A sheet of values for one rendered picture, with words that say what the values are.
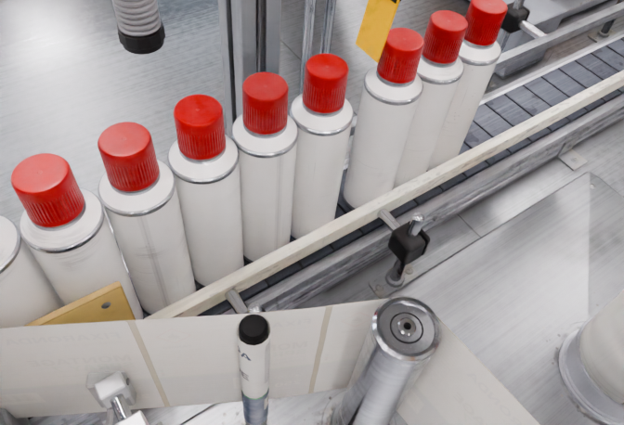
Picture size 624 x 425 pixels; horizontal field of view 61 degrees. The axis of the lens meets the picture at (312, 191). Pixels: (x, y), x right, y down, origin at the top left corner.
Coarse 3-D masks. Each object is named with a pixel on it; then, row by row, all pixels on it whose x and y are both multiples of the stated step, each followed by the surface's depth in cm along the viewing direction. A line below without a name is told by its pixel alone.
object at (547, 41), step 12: (600, 12) 71; (612, 12) 71; (576, 24) 69; (588, 24) 69; (600, 24) 71; (552, 36) 66; (564, 36) 67; (516, 48) 64; (528, 48) 64; (540, 48) 66; (504, 60) 63; (516, 60) 64; (492, 72) 63
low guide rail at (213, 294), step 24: (576, 96) 67; (600, 96) 69; (528, 120) 63; (552, 120) 65; (480, 144) 60; (504, 144) 61; (456, 168) 58; (408, 192) 55; (360, 216) 52; (312, 240) 50; (264, 264) 48; (288, 264) 50; (216, 288) 46; (240, 288) 47; (168, 312) 44; (192, 312) 45
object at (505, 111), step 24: (600, 48) 80; (552, 72) 75; (576, 72) 76; (600, 72) 76; (504, 96) 71; (528, 96) 72; (552, 96) 72; (480, 120) 68; (504, 120) 68; (528, 144) 66; (480, 168) 62; (432, 192) 59; (336, 216) 56; (336, 240) 54; (264, 288) 50; (144, 312) 48; (216, 312) 48
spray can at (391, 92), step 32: (416, 32) 43; (384, 64) 43; (416, 64) 43; (384, 96) 44; (416, 96) 45; (384, 128) 47; (352, 160) 52; (384, 160) 50; (352, 192) 55; (384, 192) 54
